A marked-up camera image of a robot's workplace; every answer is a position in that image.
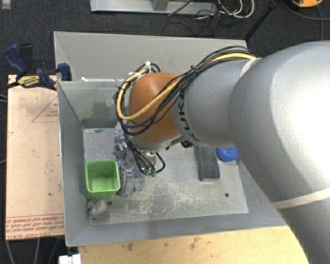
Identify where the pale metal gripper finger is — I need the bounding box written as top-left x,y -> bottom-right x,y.
120,167 -> 135,197
118,140 -> 129,159

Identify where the green square plastic cup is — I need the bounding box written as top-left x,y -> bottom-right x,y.
84,159 -> 122,201

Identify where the brown cardboard board, red print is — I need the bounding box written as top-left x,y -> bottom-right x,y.
5,74 -> 66,241

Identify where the blue-grey speckled cloth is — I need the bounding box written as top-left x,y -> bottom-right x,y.
112,121 -> 146,195

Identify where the dark grey flat block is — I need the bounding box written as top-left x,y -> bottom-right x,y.
193,144 -> 221,183

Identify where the grey crumpled ball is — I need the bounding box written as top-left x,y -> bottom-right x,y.
87,199 -> 111,221

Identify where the grey metal bin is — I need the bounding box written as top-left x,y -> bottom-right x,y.
53,31 -> 289,248

